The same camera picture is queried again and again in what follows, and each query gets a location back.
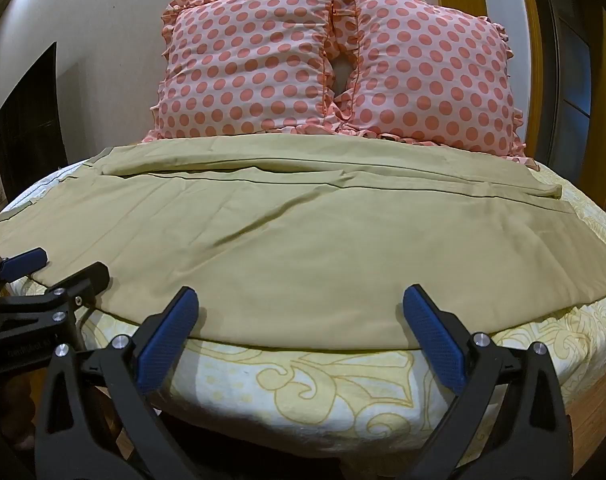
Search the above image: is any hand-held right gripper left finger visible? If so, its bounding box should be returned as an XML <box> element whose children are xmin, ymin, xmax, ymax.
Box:
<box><xmin>35</xmin><ymin>286</ymin><xmax>200</xmax><ymax>480</ymax></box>

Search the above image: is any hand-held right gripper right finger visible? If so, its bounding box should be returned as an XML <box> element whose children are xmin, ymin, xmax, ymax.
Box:
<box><xmin>402</xmin><ymin>284</ymin><xmax>572</xmax><ymax>480</ymax></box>

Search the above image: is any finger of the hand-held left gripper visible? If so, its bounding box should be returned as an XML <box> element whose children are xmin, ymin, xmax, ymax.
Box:
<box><xmin>42</xmin><ymin>261</ymin><xmax>110</xmax><ymax>320</ymax></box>
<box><xmin>0</xmin><ymin>247</ymin><xmax>49</xmax><ymax>302</ymax></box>

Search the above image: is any yellow floral bed sheet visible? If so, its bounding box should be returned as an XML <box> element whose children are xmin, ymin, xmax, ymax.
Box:
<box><xmin>0</xmin><ymin>157</ymin><xmax>606</xmax><ymax>443</ymax></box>

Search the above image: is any pink polka dot pillow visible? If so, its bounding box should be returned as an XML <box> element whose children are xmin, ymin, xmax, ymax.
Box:
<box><xmin>142</xmin><ymin>0</ymin><xmax>340</xmax><ymax>142</ymax></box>
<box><xmin>328</xmin><ymin>0</ymin><xmax>526</xmax><ymax>165</ymax></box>

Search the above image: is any wooden bed frame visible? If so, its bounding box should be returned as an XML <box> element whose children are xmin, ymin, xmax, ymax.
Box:
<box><xmin>558</xmin><ymin>367</ymin><xmax>606</xmax><ymax>480</ymax></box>

